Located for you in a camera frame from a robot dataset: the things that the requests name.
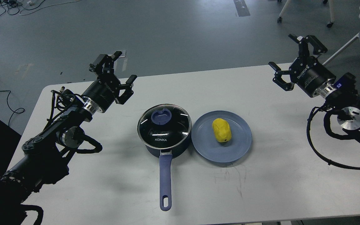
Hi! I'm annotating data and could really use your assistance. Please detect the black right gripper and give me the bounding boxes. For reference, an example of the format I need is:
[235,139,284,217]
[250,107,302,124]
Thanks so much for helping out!
[268,34,336,98]

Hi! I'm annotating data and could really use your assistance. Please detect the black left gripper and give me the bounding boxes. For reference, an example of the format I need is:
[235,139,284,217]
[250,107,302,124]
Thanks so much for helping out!
[82,51,137,113]

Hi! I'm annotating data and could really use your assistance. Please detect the glass pot lid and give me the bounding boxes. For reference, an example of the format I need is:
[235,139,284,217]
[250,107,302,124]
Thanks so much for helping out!
[137,104,192,149]

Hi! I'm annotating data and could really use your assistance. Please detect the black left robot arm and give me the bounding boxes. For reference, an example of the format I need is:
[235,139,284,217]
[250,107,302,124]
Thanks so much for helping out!
[0,51,137,225]

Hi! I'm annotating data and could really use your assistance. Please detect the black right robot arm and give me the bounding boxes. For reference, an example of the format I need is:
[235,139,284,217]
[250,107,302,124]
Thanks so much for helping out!
[268,34,360,171]

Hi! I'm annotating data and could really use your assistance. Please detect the white chair legs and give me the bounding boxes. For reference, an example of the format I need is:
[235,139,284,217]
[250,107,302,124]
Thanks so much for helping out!
[277,0,335,28]

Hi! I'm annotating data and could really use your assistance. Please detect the dark blue saucepan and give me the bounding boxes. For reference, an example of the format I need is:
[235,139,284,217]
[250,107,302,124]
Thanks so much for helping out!
[137,104,192,212]

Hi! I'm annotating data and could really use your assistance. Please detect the blue plate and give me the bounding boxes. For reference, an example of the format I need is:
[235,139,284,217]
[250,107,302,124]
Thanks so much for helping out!
[191,111,253,163]

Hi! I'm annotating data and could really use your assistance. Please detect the black cable on floor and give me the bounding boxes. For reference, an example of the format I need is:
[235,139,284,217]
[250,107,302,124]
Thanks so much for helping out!
[0,71,25,126]

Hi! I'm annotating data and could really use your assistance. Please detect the black floor cables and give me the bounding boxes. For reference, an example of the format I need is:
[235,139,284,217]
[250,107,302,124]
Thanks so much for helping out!
[0,0,80,20]

